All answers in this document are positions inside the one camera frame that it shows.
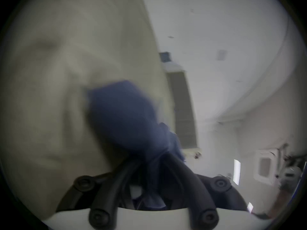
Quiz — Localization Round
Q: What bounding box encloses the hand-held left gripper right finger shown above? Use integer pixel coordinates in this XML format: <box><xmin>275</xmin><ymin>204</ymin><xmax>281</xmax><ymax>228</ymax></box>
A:
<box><xmin>161</xmin><ymin>152</ymin><xmax>248</xmax><ymax>229</ymax></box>

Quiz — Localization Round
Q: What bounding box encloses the dark blue shirt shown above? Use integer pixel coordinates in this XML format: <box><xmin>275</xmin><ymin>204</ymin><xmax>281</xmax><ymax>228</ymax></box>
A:
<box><xmin>86</xmin><ymin>80</ymin><xmax>186</xmax><ymax>211</ymax></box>

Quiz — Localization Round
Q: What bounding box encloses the bed with beige sheet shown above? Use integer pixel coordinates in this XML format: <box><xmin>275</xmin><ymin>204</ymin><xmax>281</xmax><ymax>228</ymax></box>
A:
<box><xmin>0</xmin><ymin>0</ymin><xmax>177</xmax><ymax>221</ymax></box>

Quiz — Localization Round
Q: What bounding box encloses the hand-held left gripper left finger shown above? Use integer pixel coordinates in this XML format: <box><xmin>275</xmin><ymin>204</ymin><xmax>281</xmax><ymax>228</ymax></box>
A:
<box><xmin>56</xmin><ymin>158</ymin><xmax>142</xmax><ymax>229</ymax></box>

